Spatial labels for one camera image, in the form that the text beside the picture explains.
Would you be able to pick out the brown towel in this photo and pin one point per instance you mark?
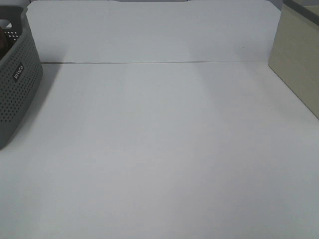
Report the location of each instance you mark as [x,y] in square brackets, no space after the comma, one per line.
[5,44]

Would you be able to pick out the white back panel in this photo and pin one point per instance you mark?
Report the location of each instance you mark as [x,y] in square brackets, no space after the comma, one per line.
[98,31]

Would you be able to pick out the grey perforated plastic basket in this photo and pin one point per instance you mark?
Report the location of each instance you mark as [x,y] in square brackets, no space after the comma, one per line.
[20,71]

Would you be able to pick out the beige storage box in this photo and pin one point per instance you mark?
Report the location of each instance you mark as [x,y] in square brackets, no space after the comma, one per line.
[295,52]

